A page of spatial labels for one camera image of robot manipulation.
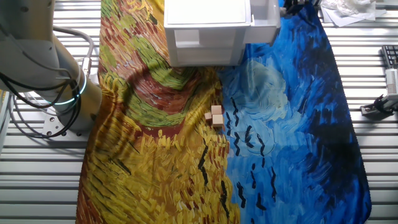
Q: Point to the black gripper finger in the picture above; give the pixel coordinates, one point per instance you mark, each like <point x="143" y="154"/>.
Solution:
<point x="297" y="1"/>
<point x="292" y="8"/>

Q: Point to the crumpled clear plastic bag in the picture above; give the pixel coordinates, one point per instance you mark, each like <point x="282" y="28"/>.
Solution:
<point x="348" y="6"/>

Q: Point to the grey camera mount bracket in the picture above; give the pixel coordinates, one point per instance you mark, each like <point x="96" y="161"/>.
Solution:
<point x="370" y="110"/>

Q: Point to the silver exterior camera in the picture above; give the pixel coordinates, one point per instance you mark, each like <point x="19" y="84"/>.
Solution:
<point x="392" y="81"/>

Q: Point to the white drawer with white knob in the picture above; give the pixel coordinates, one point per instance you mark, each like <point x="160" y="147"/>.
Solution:
<point x="264" y="31"/>

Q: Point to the white plastic drawer cabinet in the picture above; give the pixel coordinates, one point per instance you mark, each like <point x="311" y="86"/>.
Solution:
<point x="205" y="12"/>

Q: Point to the white paper sheet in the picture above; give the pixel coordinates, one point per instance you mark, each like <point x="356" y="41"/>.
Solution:
<point x="345" y="19"/>

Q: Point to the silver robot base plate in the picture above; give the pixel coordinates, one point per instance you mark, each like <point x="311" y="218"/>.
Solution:
<point x="51" y="126"/>

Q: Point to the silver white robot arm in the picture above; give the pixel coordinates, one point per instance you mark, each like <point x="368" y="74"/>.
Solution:
<point x="31" y="62"/>

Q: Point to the wheatfield painting print cloth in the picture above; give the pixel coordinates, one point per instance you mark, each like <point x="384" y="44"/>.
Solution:
<point x="280" y="155"/>

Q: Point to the light wooden cube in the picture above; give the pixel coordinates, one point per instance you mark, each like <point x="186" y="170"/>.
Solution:
<point x="208" y="117"/>
<point x="216" y="109"/>
<point x="217" y="120"/>

